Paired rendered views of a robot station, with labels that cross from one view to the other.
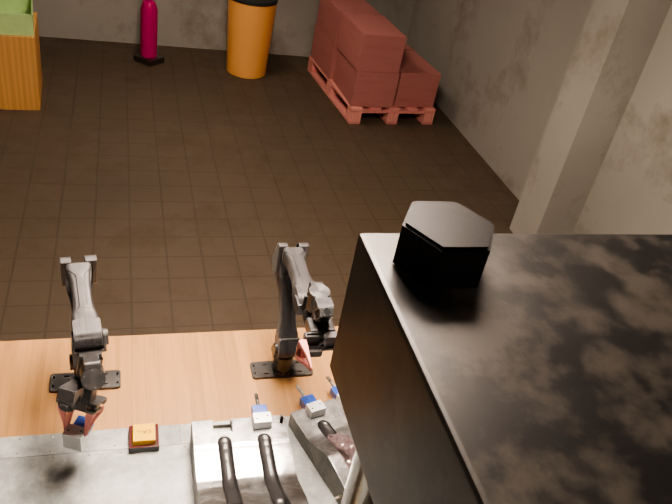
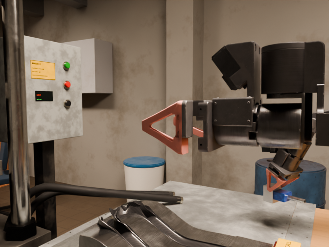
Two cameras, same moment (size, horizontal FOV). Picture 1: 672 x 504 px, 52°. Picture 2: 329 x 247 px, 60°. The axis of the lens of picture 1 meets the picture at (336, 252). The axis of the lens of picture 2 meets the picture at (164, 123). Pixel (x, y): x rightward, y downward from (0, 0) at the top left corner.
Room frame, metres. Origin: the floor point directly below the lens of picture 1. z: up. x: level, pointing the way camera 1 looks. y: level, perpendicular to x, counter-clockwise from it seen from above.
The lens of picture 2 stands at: (1.60, -0.32, 1.23)
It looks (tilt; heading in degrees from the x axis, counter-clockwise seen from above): 5 degrees down; 140
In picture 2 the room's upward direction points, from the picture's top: straight up
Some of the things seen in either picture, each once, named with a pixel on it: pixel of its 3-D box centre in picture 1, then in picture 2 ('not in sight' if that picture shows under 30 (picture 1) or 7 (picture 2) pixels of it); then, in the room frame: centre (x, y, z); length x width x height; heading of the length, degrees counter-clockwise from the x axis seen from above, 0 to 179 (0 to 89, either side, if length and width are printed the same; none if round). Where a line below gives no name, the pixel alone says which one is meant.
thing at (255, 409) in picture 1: (259, 410); not in sight; (1.34, 0.13, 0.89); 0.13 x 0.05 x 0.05; 20
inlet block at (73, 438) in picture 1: (84, 423); (285, 196); (1.15, 0.55, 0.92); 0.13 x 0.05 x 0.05; 175
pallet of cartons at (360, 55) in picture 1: (374, 56); not in sight; (6.20, 0.01, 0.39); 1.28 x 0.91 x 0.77; 21
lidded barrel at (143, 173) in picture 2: not in sight; (144, 185); (-0.95, 1.49, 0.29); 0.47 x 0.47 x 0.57
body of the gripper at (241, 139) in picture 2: (319, 335); (233, 124); (1.36, 0.00, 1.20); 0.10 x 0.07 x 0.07; 111
